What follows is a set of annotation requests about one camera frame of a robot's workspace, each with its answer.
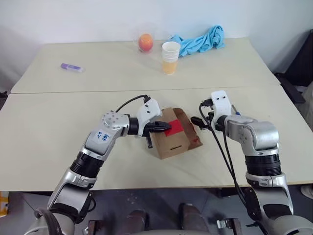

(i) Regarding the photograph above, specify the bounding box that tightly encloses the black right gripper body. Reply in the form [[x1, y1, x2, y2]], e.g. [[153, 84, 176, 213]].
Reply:
[[204, 110, 218, 131]]

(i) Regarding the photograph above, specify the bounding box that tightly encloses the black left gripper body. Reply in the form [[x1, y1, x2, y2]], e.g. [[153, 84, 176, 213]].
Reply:
[[143, 121, 160, 135]]

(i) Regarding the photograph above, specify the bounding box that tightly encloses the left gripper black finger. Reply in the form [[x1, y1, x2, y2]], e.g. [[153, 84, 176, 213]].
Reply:
[[156, 121, 172, 134], [145, 132, 154, 150]]

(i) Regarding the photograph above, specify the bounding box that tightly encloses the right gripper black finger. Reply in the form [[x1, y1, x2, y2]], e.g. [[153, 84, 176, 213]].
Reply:
[[190, 116, 208, 131]]

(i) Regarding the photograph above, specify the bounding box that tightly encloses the brown cardboard box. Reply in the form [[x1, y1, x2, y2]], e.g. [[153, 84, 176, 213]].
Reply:
[[149, 107, 204, 161]]

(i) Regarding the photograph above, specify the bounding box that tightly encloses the yellow white box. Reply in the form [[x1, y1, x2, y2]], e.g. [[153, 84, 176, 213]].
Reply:
[[0, 191, 10, 213]]

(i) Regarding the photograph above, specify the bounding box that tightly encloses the red tape seal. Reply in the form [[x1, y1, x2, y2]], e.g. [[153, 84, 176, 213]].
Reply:
[[164, 119, 185, 137]]

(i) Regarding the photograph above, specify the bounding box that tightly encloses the orange paper cup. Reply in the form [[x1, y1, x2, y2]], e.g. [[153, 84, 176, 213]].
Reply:
[[161, 60, 179, 76]]

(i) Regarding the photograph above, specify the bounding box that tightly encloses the dark brown rounded shape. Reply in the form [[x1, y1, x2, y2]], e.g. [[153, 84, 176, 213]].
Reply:
[[126, 210, 150, 231]]

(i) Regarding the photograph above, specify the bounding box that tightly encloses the light blue cloth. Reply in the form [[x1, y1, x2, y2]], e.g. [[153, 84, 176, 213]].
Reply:
[[170, 24, 227, 59]]

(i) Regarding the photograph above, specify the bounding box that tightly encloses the orange round fruit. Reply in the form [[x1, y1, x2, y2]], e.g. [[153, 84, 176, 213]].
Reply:
[[138, 33, 155, 52]]

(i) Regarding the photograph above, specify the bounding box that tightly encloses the orange fruit in plastic cup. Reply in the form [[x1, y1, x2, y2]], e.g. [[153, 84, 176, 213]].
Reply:
[[133, 23, 157, 54]]

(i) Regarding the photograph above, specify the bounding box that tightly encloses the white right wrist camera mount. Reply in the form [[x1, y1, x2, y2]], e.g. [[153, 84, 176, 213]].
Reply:
[[210, 90, 233, 128]]

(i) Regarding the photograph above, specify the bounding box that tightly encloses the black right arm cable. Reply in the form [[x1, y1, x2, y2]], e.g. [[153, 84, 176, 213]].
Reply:
[[199, 98, 264, 229]]

